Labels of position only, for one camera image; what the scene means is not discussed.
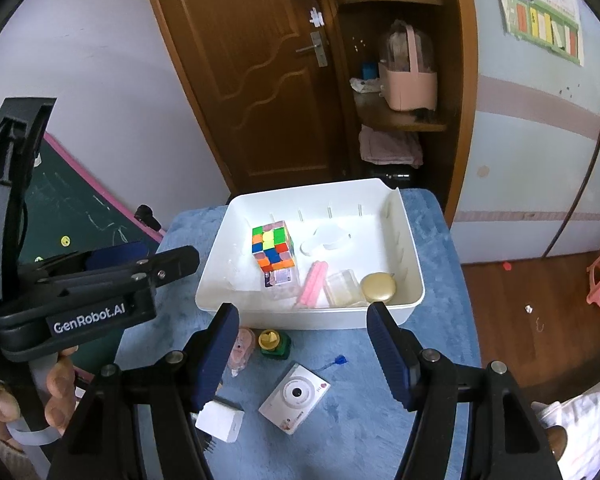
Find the pink pen case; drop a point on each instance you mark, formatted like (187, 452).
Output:
(312, 282)

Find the brown wooden door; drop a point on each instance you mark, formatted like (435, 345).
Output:
(240, 60)

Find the white patterned quilt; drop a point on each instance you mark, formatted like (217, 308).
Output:
(590, 425)

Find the white oval plastic piece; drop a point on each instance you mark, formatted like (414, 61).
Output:
(327, 245)

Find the blue dart pin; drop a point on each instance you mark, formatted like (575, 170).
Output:
(337, 360)

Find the white tissue packet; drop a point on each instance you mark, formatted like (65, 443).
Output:
(365, 85)

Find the wall poster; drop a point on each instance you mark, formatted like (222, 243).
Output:
(540, 10)

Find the green bottle with gold cap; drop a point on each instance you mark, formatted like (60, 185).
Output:
(272, 345)

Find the blue plush table cover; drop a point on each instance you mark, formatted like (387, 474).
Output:
(360, 375)

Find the pink basket with clear dome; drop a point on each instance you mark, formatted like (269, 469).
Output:
(410, 90)

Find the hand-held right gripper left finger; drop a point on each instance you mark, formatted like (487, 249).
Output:
(215, 355)

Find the pale blue wardrobe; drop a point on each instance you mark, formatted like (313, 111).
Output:
(530, 160)

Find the green chalkboard with pink frame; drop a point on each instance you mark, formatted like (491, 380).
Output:
(80, 200)

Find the person's left hand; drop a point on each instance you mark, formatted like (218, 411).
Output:
(60, 390)

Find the gold round compact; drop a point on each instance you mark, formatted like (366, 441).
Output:
(378, 287)

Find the wooden corner shelf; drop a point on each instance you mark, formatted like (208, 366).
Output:
(380, 110)

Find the black easel knob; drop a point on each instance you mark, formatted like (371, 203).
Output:
(147, 216)

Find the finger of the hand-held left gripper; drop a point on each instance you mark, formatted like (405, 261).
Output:
(175, 260)
(117, 252)

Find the pink tape dispenser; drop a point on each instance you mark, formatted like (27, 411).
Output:
(242, 350)

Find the pink folded towel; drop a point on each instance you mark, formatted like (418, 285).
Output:
(390, 147)

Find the white charger cube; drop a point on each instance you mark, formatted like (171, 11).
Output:
(222, 420)

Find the blue cup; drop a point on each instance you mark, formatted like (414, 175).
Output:
(369, 71)

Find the white plastic bin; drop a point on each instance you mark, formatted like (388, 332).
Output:
(260, 205)

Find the small clear box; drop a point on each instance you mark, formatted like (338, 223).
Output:
(345, 290)

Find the colourful puzzle cube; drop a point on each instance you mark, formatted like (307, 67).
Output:
(272, 245)

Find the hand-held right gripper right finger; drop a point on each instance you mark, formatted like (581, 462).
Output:
(390, 355)

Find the white toy camera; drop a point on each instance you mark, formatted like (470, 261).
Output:
(295, 397)

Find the black plug adapter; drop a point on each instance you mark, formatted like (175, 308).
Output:
(210, 444)

